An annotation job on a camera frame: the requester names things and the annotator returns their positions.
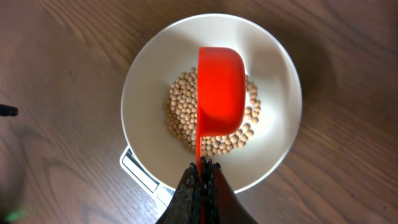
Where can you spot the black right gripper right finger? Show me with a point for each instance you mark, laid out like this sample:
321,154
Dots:
221,204

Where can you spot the soybeans in bowl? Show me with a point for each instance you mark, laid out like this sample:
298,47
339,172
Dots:
181,117

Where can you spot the white digital kitchen scale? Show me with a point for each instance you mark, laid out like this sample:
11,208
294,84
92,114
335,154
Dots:
157,191

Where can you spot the red plastic measuring scoop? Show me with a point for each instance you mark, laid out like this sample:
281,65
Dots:
221,89

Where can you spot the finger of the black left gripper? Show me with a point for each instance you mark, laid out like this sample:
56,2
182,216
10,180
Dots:
6,110

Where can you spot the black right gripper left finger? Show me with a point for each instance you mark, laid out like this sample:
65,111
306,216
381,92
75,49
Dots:
185,205

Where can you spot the white round bowl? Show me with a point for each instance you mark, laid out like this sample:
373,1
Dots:
173,51

